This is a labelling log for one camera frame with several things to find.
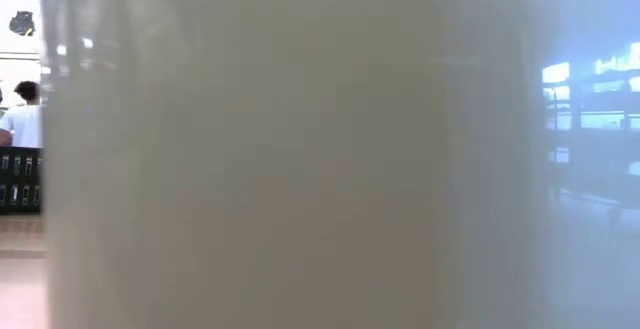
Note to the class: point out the white plastic basket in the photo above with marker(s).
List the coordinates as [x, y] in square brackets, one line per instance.
[275, 169]

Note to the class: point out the black perforated plastic basket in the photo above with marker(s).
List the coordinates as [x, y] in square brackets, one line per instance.
[20, 179]

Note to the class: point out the background shelving unit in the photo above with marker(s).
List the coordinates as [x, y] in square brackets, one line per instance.
[600, 119]

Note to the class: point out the person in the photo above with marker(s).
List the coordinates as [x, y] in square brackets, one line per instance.
[25, 124]

